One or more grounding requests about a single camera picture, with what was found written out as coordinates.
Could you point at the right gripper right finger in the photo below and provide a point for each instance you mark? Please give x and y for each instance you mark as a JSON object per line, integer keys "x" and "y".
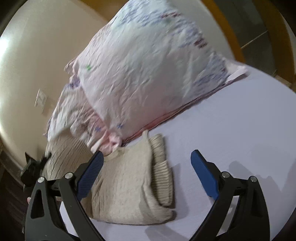
{"x": 239, "y": 211}

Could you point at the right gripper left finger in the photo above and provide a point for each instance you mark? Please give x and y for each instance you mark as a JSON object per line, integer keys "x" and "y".
{"x": 55, "y": 211}

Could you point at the beige cable-knit sweater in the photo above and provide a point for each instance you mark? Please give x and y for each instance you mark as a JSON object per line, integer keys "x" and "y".
{"x": 134, "y": 186}

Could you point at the pink floral pillow left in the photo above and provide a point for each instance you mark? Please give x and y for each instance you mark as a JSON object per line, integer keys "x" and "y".
{"x": 74, "y": 113}

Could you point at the pink floral pillow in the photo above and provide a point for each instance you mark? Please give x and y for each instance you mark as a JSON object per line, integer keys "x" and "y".
{"x": 148, "y": 63}
{"x": 74, "y": 113}

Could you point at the pink floral pillow right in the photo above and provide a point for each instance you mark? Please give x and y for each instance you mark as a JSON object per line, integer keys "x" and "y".
{"x": 148, "y": 63}

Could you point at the wooden framed window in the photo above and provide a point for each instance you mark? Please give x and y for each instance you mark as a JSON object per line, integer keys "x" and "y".
{"x": 258, "y": 35}

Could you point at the white wall switch panel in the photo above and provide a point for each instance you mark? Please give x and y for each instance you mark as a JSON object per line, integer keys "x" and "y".
{"x": 40, "y": 101}

